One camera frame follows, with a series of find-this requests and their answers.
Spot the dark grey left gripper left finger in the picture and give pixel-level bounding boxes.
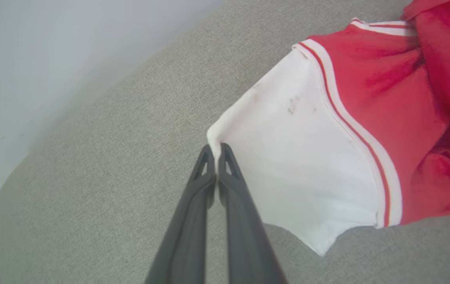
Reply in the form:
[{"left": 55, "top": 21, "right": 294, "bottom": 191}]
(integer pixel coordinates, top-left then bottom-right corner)
[{"left": 145, "top": 144, "right": 217, "bottom": 284}]

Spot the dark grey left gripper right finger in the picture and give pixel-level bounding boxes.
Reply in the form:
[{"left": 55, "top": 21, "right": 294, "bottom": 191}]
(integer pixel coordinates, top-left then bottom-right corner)
[{"left": 217, "top": 143, "right": 289, "bottom": 284}]

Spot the red and white shirt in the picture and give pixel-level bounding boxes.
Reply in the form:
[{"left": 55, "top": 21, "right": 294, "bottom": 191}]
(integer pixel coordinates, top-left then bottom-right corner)
[{"left": 207, "top": 0, "right": 450, "bottom": 257}]

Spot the grey fabric sofa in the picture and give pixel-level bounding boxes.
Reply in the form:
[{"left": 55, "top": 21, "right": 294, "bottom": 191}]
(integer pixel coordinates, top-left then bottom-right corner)
[{"left": 0, "top": 0, "right": 450, "bottom": 284}]

